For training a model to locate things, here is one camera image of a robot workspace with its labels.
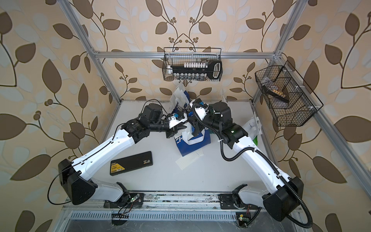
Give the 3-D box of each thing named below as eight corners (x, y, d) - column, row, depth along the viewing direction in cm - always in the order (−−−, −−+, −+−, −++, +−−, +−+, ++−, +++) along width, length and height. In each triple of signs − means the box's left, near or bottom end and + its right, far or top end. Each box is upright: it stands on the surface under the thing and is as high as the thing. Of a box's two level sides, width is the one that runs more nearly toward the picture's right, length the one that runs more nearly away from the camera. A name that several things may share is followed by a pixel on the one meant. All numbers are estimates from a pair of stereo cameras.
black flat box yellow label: (111, 176, 85) (109, 174, 83) (112, 162, 90) (110, 161, 88) (153, 164, 89) (152, 163, 87) (151, 152, 94) (151, 150, 92)
